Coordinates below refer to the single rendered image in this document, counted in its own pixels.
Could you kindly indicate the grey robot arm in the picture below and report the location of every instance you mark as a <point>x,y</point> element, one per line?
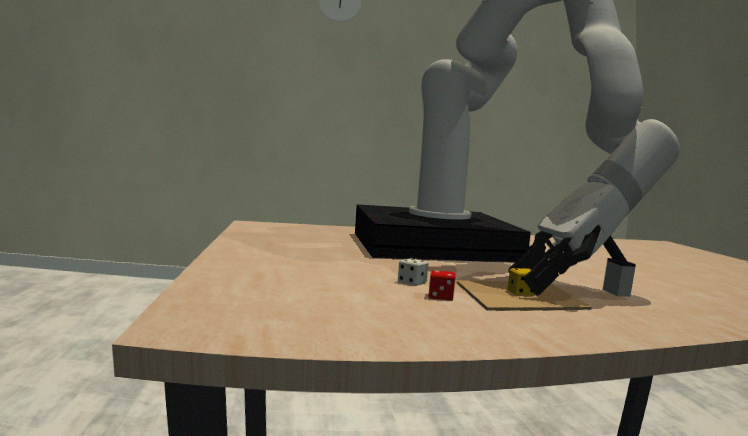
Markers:
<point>644,151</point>

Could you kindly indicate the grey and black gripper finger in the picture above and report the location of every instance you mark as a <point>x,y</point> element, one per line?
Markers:
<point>546,271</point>
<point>536,252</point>

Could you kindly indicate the yellow die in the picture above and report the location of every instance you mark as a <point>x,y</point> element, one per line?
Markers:
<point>516,283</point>

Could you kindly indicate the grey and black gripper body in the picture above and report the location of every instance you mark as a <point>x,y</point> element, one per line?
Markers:
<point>597,202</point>

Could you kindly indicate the red die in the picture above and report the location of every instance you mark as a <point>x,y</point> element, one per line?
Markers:
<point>442,285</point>

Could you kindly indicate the tan flat mat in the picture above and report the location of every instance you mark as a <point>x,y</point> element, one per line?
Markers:
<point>494,296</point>

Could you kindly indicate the white die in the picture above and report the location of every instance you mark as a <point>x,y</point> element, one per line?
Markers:
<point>413,272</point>

